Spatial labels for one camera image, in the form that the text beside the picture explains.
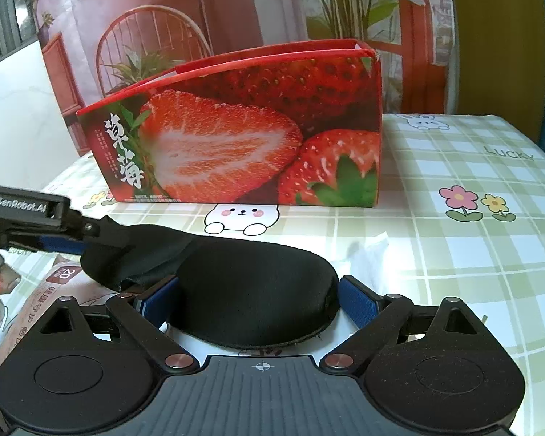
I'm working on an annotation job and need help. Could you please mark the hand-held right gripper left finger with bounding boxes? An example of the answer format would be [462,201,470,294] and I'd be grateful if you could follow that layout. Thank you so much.
[41,277,201,376]

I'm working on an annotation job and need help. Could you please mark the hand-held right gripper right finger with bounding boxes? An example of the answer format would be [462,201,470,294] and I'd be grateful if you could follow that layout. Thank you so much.
[319,275,488,376]

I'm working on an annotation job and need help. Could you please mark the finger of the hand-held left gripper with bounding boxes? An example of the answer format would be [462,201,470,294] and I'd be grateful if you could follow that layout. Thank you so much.
[0,234,90,255]
[50,197,104,242]

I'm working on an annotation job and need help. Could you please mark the black eye mask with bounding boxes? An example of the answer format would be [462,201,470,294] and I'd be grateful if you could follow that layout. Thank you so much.
[79,217,339,348]

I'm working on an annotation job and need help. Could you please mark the red cardboard box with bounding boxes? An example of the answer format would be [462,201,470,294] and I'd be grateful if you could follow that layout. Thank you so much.
[75,39,385,210]

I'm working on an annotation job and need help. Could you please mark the clear plastic wrapper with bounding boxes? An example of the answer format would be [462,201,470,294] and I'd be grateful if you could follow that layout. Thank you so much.
[347,231,392,299]

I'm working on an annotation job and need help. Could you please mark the pink white plastic packet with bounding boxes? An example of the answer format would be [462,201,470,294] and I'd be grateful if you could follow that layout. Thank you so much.
[0,254,123,380]

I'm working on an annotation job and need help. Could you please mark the printed backdrop cloth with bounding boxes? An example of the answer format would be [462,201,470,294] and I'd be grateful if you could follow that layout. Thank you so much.
[27,0,457,158]

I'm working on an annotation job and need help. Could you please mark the yellow wooden board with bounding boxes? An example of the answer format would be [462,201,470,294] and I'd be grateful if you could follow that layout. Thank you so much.
[447,0,545,146]

